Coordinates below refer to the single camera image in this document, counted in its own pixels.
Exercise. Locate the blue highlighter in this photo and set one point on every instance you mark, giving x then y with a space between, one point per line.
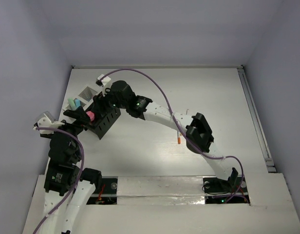
77 103

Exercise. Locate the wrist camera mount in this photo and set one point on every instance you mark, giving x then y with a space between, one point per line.
105 83
45 123

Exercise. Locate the aluminium side rail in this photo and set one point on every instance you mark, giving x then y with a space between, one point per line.
256 122

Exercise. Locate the orange white marker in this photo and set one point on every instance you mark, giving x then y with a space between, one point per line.
179 137

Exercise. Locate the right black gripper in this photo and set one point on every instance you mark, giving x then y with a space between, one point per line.
99 101

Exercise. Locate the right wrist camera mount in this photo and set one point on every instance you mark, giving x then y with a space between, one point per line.
105 83

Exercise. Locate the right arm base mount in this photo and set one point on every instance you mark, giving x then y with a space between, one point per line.
221 192

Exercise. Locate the black slotted organizer box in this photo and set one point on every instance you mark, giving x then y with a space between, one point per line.
102 124

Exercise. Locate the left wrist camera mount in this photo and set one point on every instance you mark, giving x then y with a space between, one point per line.
45 123

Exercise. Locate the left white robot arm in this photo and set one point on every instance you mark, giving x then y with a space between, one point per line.
68 184

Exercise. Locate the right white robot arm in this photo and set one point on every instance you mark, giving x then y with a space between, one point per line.
195 129

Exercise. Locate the white slotted organizer box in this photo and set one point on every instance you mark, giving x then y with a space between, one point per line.
86 95

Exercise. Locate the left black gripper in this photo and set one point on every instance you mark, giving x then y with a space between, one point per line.
67 125

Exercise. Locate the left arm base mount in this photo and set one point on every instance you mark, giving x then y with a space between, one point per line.
107 195

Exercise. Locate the green highlighter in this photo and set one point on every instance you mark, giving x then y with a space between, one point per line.
71 103

